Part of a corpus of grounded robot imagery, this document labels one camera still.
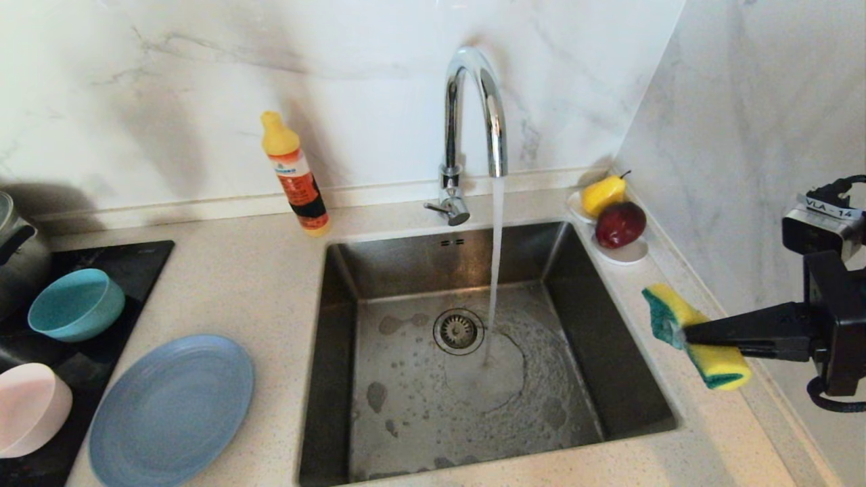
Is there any pink bowl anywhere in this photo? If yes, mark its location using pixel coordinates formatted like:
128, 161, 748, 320
0, 363, 74, 459

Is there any teal bowl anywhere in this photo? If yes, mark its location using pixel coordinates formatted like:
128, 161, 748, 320
28, 269, 127, 343

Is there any red apple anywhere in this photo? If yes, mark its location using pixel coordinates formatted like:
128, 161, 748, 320
594, 201, 647, 250

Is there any yellow pear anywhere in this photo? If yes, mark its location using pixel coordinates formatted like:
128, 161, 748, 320
580, 170, 631, 218

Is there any yellow green sponge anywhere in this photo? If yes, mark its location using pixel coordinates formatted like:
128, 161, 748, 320
641, 283, 753, 391

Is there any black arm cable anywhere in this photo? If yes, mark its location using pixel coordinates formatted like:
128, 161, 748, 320
805, 175, 866, 414

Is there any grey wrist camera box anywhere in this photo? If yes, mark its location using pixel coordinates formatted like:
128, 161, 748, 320
782, 193, 866, 262

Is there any orange dish soap bottle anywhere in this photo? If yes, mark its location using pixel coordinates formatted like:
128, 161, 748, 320
260, 111, 332, 237

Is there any steel cooking pot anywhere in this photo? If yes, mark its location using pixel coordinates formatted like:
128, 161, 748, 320
0, 191, 55, 320

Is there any stainless steel sink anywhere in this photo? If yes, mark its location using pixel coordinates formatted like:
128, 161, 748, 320
298, 220, 681, 487

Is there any running water stream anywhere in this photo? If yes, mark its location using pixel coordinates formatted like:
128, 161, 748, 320
482, 176, 507, 366

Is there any chrome faucet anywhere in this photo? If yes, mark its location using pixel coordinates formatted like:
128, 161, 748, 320
424, 46, 509, 227

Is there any metal sink drain strainer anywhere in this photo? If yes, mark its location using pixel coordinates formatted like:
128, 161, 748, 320
433, 308, 485, 356

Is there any blue round plate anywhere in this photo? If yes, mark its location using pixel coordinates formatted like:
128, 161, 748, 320
89, 334, 255, 487

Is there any black induction cooktop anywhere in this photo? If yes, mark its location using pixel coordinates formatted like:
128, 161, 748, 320
0, 240, 175, 487

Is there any white fruit dish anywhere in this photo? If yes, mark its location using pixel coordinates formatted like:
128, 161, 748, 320
567, 189, 649, 264

